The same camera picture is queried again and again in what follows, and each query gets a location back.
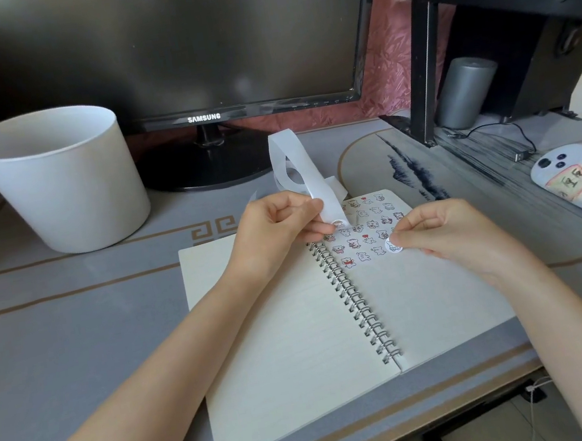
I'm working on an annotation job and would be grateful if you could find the person's left hand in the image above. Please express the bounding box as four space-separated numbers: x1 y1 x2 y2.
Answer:
216 184 344 289

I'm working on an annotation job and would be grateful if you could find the person's right hand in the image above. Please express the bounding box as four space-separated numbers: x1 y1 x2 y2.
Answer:
385 187 539 306

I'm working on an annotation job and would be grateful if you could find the white sticker strip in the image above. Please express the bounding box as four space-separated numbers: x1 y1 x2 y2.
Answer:
236 122 354 238

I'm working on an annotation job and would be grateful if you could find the cream spiral notebook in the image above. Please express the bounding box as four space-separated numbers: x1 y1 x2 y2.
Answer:
173 172 532 441

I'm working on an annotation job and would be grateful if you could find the person's left forearm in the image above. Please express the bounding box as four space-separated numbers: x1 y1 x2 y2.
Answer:
0 263 305 441

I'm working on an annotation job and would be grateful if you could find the grey cylindrical speaker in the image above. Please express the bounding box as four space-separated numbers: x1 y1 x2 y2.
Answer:
428 51 507 133

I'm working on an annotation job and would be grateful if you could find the white plastic waste bin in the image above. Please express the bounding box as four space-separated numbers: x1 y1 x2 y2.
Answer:
0 94 157 266

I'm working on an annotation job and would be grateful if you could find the black computer monitor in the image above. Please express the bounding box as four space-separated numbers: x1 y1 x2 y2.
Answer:
0 0 415 223

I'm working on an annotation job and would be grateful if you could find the grey patterned desk mat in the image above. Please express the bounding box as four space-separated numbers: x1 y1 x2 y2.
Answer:
0 83 582 441

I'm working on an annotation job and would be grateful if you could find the black cable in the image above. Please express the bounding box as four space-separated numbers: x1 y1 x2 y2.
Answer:
450 115 540 172

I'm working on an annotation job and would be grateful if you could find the black shelf frame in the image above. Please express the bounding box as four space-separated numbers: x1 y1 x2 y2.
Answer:
361 0 582 155

